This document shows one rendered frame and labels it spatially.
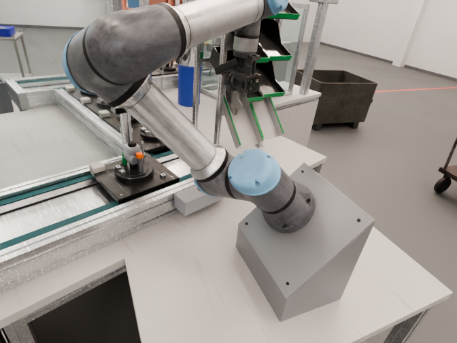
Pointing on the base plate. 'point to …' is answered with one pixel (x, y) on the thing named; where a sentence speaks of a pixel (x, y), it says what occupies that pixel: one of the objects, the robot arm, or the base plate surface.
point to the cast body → (130, 149)
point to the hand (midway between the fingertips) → (234, 111)
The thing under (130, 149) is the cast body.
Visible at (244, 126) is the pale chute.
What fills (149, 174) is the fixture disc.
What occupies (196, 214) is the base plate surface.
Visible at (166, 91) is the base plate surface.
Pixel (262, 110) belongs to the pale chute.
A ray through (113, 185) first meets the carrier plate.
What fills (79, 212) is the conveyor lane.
